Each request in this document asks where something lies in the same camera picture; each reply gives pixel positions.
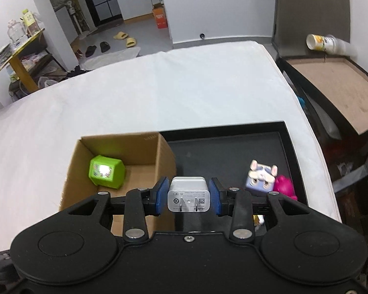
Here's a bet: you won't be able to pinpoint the clear glass jar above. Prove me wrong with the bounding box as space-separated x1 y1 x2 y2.
7 19 28 48

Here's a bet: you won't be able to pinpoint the lavender rabbit cube toy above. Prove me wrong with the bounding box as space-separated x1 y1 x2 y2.
245 159 278 193

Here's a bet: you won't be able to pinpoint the black slipper right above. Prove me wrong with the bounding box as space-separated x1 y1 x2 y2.
100 41 111 53

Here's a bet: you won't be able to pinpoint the black shallow tray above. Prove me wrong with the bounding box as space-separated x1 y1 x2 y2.
161 122 308 204

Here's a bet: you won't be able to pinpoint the white USB wall charger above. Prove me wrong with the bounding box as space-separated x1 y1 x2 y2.
167 177 210 213

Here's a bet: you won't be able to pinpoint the brown cardboard box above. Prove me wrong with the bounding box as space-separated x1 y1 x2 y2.
58 131 177 237

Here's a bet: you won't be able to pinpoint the white tablecloth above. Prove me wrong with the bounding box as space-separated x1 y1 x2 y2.
0 41 340 251

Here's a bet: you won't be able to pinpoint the dark grey chair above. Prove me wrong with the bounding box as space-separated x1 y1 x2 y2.
273 0 368 135

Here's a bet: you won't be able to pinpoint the green cube toy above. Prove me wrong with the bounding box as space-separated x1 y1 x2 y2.
88 155 125 189

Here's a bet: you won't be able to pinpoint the black slipper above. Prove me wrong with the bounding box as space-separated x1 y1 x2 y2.
85 45 97 58
100 41 111 53

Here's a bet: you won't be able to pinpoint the yellow slipper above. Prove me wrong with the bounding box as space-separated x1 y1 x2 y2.
126 37 137 49
114 31 129 40

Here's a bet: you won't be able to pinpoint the yellow slipper right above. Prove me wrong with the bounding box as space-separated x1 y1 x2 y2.
126 37 137 49

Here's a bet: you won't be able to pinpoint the magenta dinosaur figurine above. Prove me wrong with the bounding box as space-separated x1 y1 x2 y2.
273 175 298 200

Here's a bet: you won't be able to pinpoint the stacked paper cups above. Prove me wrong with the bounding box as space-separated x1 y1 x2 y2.
306 34 356 56

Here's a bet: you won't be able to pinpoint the black slipper left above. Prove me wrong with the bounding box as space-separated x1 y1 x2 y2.
85 45 97 58

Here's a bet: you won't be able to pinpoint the yellow slipper left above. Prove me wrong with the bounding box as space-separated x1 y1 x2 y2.
114 31 129 40

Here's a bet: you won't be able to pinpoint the yellow green bottle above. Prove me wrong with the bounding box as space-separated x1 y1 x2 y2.
22 9 40 36

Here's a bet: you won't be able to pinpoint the orange cardboard box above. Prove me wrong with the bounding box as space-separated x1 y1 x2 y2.
153 6 168 29

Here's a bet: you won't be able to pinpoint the yellow legged side table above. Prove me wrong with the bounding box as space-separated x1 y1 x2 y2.
0 28 50 94

